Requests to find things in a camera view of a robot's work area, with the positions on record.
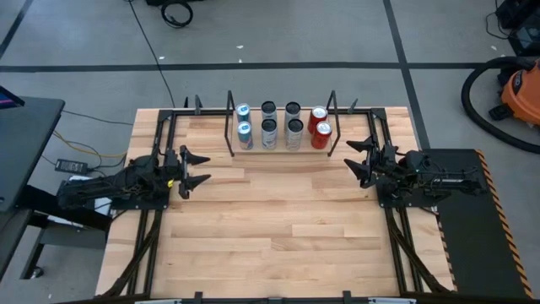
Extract laptop with lit screen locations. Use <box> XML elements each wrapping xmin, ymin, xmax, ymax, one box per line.
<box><xmin>0</xmin><ymin>85</ymin><xmax>25</xmax><ymax>110</ymax></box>

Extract blue silver Red Bull can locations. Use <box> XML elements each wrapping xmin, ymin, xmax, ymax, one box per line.
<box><xmin>236</xmin><ymin>121</ymin><xmax>255</xmax><ymax>151</ymax></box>
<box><xmin>235</xmin><ymin>102</ymin><xmax>252</xmax><ymax>124</ymax></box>

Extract long black floor cable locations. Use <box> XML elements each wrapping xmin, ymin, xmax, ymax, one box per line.
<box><xmin>126</xmin><ymin>0</ymin><xmax>176</xmax><ymax>109</ymax></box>

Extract black aluminium table frame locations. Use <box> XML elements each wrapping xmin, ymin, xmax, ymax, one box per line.
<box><xmin>97</xmin><ymin>106</ymin><xmax>456</xmax><ymax>304</ymax></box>

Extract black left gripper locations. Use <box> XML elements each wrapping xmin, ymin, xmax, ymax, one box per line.
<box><xmin>162</xmin><ymin>145</ymin><xmax>213</xmax><ymax>200</ymax></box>

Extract black power adapter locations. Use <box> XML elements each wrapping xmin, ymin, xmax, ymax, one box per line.
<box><xmin>54</xmin><ymin>158</ymin><xmax>89</xmax><ymax>174</ymax></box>

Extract white Celsius can blue print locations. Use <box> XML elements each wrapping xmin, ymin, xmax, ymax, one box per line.
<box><xmin>260</xmin><ymin>100</ymin><xmax>278</xmax><ymax>123</ymax></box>
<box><xmin>260</xmin><ymin>118</ymin><xmax>279</xmax><ymax>150</ymax></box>

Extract red Coca-Cola can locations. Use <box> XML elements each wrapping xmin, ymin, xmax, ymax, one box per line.
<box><xmin>310</xmin><ymin>121</ymin><xmax>333</xmax><ymax>150</ymax></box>
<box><xmin>306</xmin><ymin>106</ymin><xmax>329</xmax><ymax>135</ymax></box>

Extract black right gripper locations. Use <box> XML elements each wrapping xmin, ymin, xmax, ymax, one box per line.
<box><xmin>343</xmin><ymin>134</ymin><xmax>417</xmax><ymax>190</ymax></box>

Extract white Celsius can yellow print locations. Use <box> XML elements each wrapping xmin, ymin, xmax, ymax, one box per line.
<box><xmin>284</xmin><ymin>118</ymin><xmax>305</xmax><ymax>152</ymax></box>
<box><xmin>284</xmin><ymin>100</ymin><xmax>303</xmax><ymax>122</ymax></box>

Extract black cable coil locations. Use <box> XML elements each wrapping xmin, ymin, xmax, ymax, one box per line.
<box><xmin>159</xmin><ymin>0</ymin><xmax>195</xmax><ymax>30</ymax></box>

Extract thin black floor cable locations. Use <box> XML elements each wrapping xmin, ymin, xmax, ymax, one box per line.
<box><xmin>62</xmin><ymin>109</ymin><xmax>135</xmax><ymax>127</ymax></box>

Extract black desk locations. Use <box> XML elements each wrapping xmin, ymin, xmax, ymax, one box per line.
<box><xmin>0</xmin><ymin>95</ymin><xmax>115</xmax><ymax>282</ymax></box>

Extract orange shop vacuum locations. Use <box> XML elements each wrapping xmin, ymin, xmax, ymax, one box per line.
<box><xmin>489</xmin><ymin>57</ymin><xmax>540</xmax><ymax>128</ymax></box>
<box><xmin>460</xmin><ymin>56</ymin><xmax>540</xmax><ymax>155</ymax></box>

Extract black equipment case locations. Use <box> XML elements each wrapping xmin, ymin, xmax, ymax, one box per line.
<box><xmin>495</xmin><ymin>0</ymin><xmax>540</xmax><ymax>58</ymax></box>

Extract black mat hazard stripes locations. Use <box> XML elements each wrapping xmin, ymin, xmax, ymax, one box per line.
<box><xmin>415</xmin><ymin>147</ymin><xmax>536</xmax><ymax>300</ymax></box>

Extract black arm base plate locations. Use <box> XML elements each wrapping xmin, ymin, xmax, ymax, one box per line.
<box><xmin>375</xmin><ymin>175</ymin><xmax>440</xmax><ymax>209</ymax></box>
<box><xmin>110</xmin><ymin>176</ymin><xmax>172</xmax><ymax>211</ymax></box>

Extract yellow floor cable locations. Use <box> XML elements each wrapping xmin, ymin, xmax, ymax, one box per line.
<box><xmin>52</xmin><ymin>129</ymin><xmax>128</xmax><ymax>160</ymax></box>

